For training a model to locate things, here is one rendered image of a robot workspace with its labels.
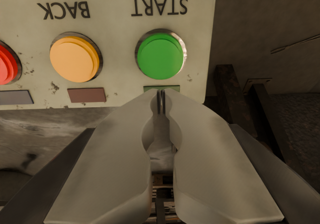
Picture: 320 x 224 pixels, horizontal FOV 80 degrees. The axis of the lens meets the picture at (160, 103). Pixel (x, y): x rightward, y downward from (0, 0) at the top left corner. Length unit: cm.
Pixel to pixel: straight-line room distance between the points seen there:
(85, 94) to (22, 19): 8
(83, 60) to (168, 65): 7
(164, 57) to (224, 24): 74
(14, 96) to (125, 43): 13
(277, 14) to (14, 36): 90
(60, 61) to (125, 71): 6
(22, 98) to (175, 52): 16
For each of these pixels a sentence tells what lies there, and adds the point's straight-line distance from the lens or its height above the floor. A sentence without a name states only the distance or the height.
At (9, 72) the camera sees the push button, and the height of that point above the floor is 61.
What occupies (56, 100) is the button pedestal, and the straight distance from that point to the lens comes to 22.
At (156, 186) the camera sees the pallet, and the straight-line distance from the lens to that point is 246.
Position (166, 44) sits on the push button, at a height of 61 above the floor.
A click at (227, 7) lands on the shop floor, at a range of 87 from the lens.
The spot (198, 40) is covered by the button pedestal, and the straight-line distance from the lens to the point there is 18.
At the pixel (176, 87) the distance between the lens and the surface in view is 19.
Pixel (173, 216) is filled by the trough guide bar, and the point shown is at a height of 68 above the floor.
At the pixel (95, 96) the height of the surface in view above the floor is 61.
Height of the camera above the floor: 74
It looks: 37 degrees down
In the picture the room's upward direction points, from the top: 179 degrees clockwise
